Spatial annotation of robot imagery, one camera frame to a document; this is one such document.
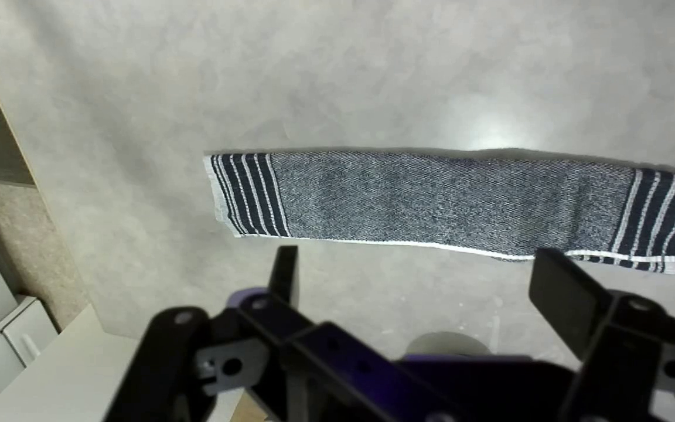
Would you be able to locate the grey bowl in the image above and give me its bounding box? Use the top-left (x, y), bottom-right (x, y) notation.
top-left (406, 331), bottom-right (492, 358)

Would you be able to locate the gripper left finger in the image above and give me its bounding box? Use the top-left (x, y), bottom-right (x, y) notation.
top-left (103, 246), bottom-right (432, 422)

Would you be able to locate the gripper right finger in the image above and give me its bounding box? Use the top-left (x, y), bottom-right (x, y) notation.
top-left (529, 248), bottom-right (675, 422)

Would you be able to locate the blue white striped towel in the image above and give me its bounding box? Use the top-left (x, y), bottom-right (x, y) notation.
top-left (203, 149), bottom-right (675, 275)

